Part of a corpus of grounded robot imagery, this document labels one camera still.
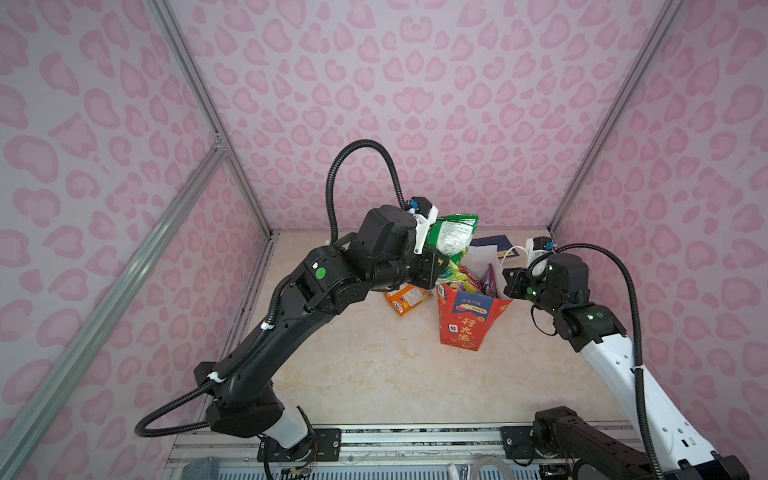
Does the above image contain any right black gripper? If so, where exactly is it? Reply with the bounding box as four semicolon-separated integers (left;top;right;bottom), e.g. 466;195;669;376
499;266;565;316

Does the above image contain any purple snack packet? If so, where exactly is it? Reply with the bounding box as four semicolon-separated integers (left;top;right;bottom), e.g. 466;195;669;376
481;263;498;298

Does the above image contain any orange snack packet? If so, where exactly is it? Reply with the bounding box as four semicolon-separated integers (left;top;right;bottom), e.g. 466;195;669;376
384;284;431;317

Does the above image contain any large green snack packet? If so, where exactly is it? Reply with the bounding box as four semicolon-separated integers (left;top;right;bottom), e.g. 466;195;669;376
425;214;479;265

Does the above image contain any red white paper bag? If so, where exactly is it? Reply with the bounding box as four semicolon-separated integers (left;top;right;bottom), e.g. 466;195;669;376
435;246;512;351

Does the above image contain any red yellow snack packet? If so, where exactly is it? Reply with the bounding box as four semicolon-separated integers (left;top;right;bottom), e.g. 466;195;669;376
440;267;484;294

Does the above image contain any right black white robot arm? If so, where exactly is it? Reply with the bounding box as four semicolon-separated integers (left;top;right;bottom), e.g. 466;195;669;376
503;254;749;479

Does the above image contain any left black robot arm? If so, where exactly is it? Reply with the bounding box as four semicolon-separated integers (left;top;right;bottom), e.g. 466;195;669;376
195;233;449;459

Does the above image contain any blue booklet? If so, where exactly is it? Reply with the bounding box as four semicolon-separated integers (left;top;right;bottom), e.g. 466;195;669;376
470;234;524;259

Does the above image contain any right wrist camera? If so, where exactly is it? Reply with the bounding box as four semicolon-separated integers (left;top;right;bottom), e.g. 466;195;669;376
525;236;555;267

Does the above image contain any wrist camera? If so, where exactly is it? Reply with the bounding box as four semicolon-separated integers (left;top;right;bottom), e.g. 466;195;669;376
525;236;555;267
408;196;439;255

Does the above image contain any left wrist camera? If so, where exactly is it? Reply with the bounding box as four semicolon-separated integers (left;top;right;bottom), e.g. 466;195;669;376
408;196;439;255

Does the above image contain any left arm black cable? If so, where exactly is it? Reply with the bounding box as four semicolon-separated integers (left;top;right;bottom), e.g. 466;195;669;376
134;139;409;438

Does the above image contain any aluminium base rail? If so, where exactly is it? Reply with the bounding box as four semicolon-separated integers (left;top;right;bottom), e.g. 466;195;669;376
161;423;580;479

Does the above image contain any diagonal aluminium frame bar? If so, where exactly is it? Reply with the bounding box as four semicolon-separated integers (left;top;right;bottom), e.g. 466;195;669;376
1;135;221;478

